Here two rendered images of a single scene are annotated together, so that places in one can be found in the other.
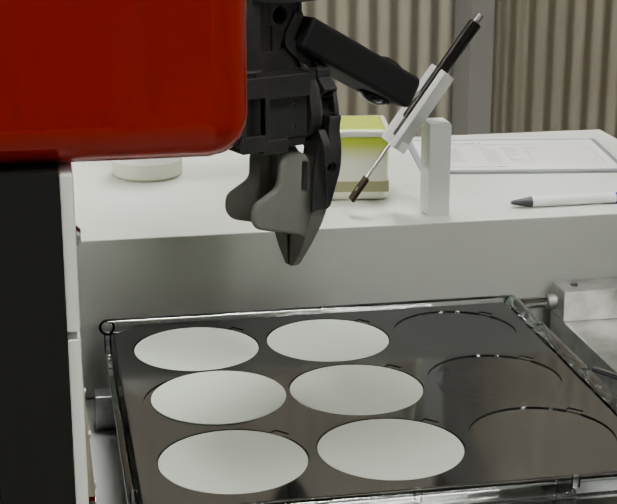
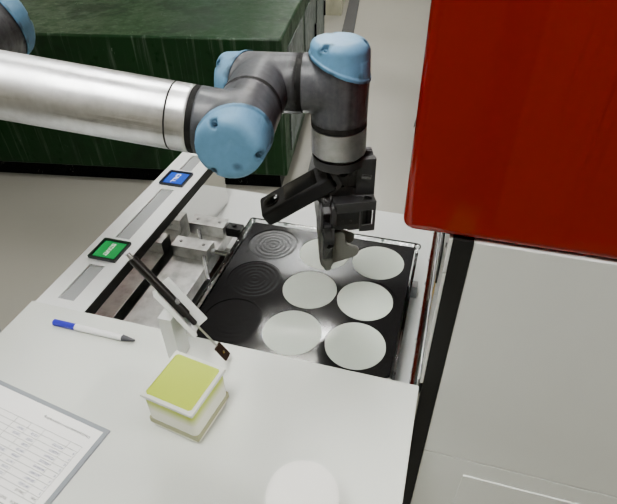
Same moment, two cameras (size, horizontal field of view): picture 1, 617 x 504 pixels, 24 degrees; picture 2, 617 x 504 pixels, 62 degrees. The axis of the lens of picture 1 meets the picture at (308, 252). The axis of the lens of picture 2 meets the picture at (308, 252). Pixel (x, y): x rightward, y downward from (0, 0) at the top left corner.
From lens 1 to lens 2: 1.66 m
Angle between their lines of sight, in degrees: 118
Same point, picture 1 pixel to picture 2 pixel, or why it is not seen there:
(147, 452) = (405, 274)
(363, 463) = not seen: hidden behind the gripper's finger
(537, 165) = (25, 410)
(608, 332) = (152, 320)
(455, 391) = (275, 276)
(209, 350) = (350, 340)
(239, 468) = (378, 257)
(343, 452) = not seen: hidden behind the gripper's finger
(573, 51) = not seen: outside the picture
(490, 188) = (105, 381)
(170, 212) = (330, 415)
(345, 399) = (318, 283)
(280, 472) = (366, 252)
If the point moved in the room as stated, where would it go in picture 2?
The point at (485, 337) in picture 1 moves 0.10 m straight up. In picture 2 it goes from (225, 310) to (218, 267)
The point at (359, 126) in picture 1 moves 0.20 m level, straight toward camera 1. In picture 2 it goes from (186, 365) to (271, 272)
